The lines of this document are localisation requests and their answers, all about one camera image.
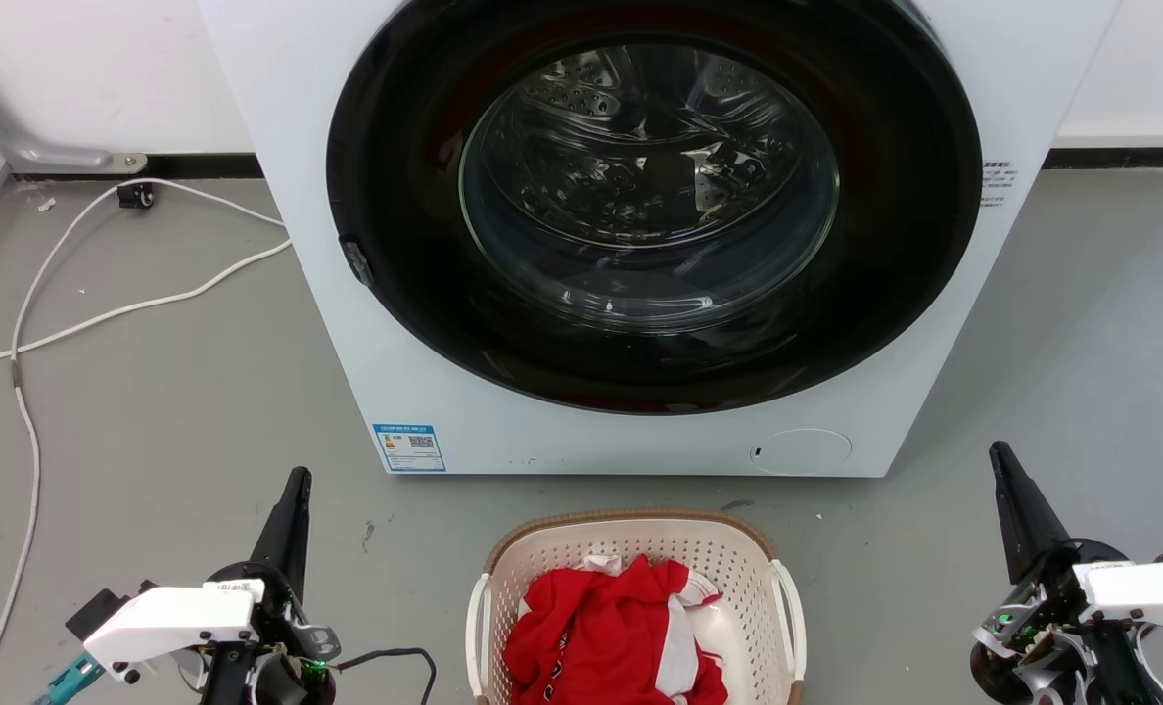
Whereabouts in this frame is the thin black left gripper cable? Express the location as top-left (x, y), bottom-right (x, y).
top-left (333, 647), bottom-right (438, 705)

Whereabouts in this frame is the thin white power cable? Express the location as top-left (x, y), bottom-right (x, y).
top-left (0, 178), bottom-right (287, 705)

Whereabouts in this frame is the black round washer door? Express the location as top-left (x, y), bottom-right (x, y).
top-left (326, 0), bottom-right (984, 415)

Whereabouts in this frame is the white front-load washing machine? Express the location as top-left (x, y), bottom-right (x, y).
top-left (198, 0), bottom-right (1123, 479)

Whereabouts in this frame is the round white filter cover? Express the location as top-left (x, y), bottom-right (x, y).
top-left (749, 428), bottom-right (854, 477)

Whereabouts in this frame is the blue energy label sticker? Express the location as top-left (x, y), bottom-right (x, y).
top-left (373, 423), bottom-right (446, 473)

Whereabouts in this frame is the teal cable connector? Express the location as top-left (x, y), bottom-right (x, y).
top-left (31, 654), bottom-right (106, 705)

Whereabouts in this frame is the cream plastic laundry basket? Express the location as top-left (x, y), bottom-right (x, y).
top-left (465, 508), bottom-right (808, 705)

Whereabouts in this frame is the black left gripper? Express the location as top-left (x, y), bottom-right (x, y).
top-left (200, 467), bottom-right (342, 705)

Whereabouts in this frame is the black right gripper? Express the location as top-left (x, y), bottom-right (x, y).
top-left (969, 441), bottom-right (1163, 705)

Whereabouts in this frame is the red and white garment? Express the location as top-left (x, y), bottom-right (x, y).
top-left (502, 554), bottom-right (729, 705)

